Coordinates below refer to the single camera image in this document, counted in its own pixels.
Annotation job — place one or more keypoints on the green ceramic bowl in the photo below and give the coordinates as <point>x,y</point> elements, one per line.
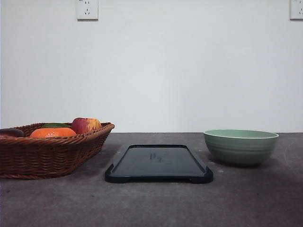
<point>240,147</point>

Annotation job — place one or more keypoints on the brown wicker basket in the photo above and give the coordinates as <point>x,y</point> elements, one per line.
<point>51,151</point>

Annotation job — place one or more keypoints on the dark rectangular tray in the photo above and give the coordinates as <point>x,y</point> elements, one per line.
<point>158,163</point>

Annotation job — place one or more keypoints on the red yellow apple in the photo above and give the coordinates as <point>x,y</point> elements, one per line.
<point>83,124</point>

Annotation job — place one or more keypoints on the green fruit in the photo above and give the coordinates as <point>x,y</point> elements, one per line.
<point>55,125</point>

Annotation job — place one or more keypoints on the orange mandarin fruit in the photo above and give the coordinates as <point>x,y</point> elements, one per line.
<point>53,132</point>

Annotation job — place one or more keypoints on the dark purple fruit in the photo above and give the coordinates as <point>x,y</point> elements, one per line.
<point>11,132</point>

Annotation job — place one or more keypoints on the white wall socket left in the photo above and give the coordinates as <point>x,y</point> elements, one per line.
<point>87,10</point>

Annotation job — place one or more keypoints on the white wall socket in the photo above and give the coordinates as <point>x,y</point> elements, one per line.
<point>87,10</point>
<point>295,10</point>

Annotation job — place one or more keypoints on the white wall socket right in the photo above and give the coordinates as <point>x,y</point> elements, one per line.
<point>295,10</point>

